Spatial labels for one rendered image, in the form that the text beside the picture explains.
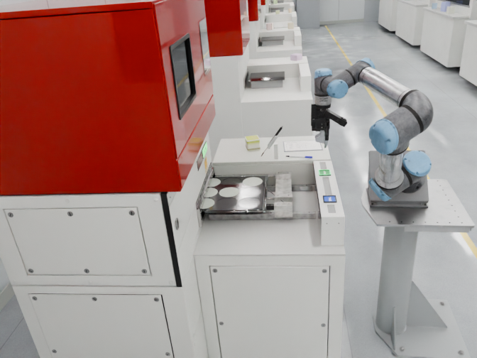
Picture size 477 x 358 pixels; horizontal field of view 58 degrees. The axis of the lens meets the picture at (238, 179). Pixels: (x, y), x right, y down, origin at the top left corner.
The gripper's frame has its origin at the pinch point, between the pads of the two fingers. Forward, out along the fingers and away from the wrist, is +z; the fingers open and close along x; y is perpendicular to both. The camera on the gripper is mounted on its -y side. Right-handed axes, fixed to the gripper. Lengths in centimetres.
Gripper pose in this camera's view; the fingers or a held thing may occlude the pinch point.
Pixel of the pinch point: (326, 145)
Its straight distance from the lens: 204.9
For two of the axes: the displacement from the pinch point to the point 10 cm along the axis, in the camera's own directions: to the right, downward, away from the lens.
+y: -9.9, 0.2, 1.2
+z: 0.7, 8.9, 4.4
